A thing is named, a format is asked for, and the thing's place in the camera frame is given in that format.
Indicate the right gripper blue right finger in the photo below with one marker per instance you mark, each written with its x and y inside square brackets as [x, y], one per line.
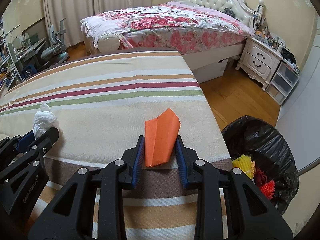
[186, 157]

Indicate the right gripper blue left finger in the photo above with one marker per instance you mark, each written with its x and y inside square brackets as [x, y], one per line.
[134, 159]

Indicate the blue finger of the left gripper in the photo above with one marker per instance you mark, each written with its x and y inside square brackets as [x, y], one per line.
[10, 147]
[38, 148]

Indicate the white plastic bag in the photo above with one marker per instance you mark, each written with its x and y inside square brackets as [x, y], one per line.
[44, 119]

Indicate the orange paper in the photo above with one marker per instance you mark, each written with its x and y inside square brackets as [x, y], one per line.
[160, 136]

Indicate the yellow foam fruit net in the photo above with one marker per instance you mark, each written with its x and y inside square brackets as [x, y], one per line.
[245, 163]

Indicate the black bag trash bin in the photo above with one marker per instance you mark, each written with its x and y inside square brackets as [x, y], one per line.
[273, 159]

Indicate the striped bed cover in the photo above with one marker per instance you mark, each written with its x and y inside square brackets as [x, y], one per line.
[102, 104]

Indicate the white curved bookshelf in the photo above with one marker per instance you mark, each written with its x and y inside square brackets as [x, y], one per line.
[9, 72]

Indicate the grey study desk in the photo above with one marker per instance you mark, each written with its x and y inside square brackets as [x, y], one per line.
[27, 52]

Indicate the red foam fruit net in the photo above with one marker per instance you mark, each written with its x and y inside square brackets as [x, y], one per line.
[265, 185]

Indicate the white under-bed storage box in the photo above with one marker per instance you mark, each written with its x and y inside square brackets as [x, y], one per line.
[210, 71]

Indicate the grey desk chair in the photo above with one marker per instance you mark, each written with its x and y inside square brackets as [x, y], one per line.
[56, 53]

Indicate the grey sliding wardrobe door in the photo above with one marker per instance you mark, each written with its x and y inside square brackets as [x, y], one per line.
[298, 120]

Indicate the white bedside nightstand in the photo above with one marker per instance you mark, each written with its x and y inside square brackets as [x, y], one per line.
[259, 61]

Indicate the clear plastic drawer unit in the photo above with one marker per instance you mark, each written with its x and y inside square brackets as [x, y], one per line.
[283, 82]

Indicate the floral pink quilt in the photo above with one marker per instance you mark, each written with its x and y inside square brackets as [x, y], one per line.
[173, 25]

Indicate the nightstand clutter bottles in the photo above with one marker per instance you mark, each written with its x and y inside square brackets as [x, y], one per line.
[263, 34]

